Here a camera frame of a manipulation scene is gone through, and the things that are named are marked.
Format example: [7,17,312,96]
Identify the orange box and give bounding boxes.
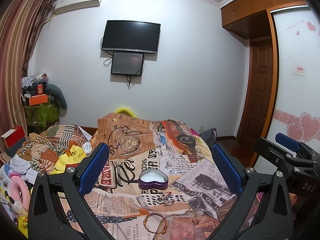
[25,94,48,106]

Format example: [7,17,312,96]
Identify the purple heart-shaped tin box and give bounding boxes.
[138,168,169,190]

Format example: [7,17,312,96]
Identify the patchwork striped quilt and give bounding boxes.
[17,125,92,174]

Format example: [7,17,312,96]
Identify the brown wooden door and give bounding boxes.
[236,36,273,163]

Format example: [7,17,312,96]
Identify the white wardrobe sliding door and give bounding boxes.
[253,4,320,176]

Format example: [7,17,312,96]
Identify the yellow garment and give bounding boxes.
[50,145,87,174]

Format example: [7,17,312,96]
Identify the red and white box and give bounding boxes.
[1,126,25,157]

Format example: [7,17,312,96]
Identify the green cloth covered stand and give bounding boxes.
[24,102,60,134]

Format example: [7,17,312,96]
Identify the black wall television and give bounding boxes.
[101,20,161,54]

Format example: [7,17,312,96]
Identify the small black wall monitor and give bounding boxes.
[111,52,144,76]

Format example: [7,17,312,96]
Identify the orange braided bracelet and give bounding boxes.
[143,212,169,235]

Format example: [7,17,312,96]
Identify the white air conditioner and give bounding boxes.
[54,0,102,15]

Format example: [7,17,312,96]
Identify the red striped curtain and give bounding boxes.
[1,0,55,133]

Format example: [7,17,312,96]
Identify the dark bag on floor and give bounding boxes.
[200,128,217,149]

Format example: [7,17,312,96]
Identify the wooden overhead cabinet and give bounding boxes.
[221,0,306,40]

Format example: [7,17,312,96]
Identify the red string beaded bracelet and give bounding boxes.
[157,191,176,208]

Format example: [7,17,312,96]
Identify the pink plush toy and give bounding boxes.
[9,172,31,216]

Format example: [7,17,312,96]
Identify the newspaper print bed blanket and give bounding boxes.
[57,112,261,240]

